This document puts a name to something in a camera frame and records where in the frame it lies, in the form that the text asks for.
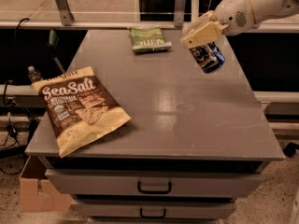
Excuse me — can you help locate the middle metal rail bracket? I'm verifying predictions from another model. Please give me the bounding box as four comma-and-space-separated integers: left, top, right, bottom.
174, 0, 186, 28

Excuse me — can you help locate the green snack bag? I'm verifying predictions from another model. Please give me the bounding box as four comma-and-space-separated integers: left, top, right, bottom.
129, 27, 172, 53

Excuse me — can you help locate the upper drawer black handle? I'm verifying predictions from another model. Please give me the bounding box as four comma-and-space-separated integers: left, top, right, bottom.
137, 181, 172, 195

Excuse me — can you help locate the grey drawer cabinet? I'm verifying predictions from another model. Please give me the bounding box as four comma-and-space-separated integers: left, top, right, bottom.
27, 30, 283, 224

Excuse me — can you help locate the cardboard box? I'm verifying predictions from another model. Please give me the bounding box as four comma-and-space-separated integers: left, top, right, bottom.
20, 157, 72, 212

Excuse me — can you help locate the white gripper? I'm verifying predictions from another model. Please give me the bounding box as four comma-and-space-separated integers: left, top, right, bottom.
180, 0, 253, 49

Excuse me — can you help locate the left metal rail bracket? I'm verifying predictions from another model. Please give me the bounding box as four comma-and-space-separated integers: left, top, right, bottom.
55, 0, 74, 26

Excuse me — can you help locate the green handled tool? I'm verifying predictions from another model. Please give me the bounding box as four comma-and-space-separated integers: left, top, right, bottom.
47, 29, 65, 74

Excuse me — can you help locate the lower drawer black handle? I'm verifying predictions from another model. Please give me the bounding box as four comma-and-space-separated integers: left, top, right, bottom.
139, 208, 166, 218

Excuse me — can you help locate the metal rail bracket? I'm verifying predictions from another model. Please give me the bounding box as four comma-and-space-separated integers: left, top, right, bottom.
174, 0, 186, 28
55, 0, 74, 26

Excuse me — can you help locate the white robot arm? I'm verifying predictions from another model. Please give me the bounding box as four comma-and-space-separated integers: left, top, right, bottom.
180, 0, 299, 49

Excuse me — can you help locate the blue pepsi can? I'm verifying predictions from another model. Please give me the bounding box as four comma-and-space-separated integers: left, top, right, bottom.
190, 43, 225, 74

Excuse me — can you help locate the black power cable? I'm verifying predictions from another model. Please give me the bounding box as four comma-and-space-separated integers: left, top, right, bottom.
0, 17, 31, 176

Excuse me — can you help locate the sea salt chips bag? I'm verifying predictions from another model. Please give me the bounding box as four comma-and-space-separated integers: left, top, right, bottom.
33, 67, 131, 158

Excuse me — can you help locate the drawer black handle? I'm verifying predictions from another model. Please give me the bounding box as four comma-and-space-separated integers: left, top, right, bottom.
137, 181, 172, 195
139, 208, 166, 218

